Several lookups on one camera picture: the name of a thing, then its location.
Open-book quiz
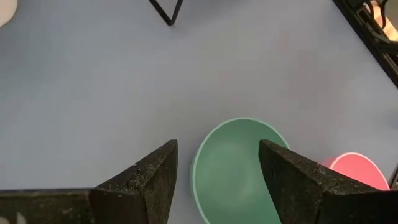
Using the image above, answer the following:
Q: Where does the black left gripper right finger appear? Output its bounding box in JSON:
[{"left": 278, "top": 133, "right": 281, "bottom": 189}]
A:
[{"left": 257, "top": 139, "right": 398, "bottom": 224}]

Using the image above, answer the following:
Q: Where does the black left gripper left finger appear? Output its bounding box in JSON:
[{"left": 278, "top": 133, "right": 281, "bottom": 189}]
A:
[{"left": 0, "top": 139, "right": 178, "bottom": 224}]

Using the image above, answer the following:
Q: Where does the large pink ribbed bowl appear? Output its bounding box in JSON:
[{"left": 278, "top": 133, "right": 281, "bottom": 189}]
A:
[{"left": 322, "top": 152, "right": 391, "bottom": 191}]

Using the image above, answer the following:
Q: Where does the large teal green bowl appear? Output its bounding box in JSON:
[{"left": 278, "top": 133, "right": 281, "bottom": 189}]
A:
[{"left": 190, "top": 117, "right": 292, "bottom": 224}]

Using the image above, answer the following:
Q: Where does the snake plant in white pot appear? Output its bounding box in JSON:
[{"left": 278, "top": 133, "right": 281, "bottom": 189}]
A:
[{"left": 0, "top": 0, "right": 19, "bottom": 28}]

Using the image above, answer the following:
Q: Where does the black table edge rail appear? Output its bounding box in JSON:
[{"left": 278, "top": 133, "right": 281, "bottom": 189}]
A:
[{"left": 331, "top": 0, "right": 398, "bottom": 88}]

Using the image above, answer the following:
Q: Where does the wooden shelf with black frame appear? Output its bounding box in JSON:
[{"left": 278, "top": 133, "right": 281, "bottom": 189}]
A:
[{"left": 148, "top": 0, "right": 184, "bottom": 27}]

